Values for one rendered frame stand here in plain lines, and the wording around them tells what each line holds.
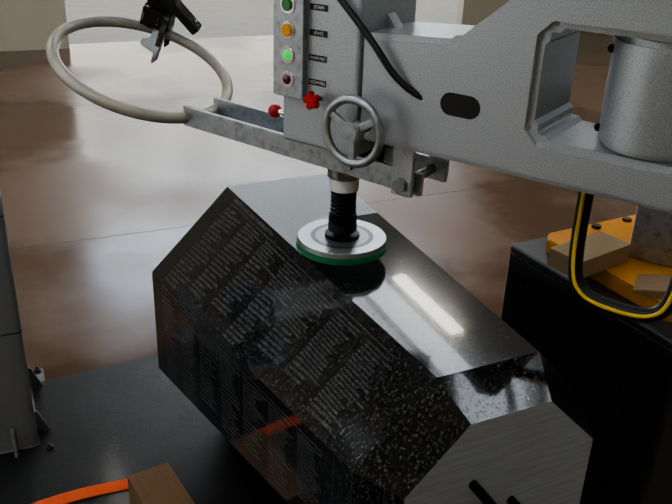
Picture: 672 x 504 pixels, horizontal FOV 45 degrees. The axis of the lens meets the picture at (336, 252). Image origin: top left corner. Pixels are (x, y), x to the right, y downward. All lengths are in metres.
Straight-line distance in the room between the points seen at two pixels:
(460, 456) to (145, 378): 1.65
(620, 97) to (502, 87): 0.21
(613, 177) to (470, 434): 0.53
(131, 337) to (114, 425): 0.57
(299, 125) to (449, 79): 0.38
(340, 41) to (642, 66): 0.59
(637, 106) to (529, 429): 0.63
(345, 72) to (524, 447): 0.83
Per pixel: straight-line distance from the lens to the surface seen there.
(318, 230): 1.97
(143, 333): 3.29
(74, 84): 2.10
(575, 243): 1.65
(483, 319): 1.75
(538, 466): 1.73
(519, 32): 1.51
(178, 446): 2.67
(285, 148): 1.90
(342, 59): 1.69
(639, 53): 1.45
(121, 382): 2.99
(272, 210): 2.23
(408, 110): 1.64
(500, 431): 1.59
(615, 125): 1.49
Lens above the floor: 1.68
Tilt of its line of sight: 25 degrees down
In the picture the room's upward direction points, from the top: 2 degrees clockwise
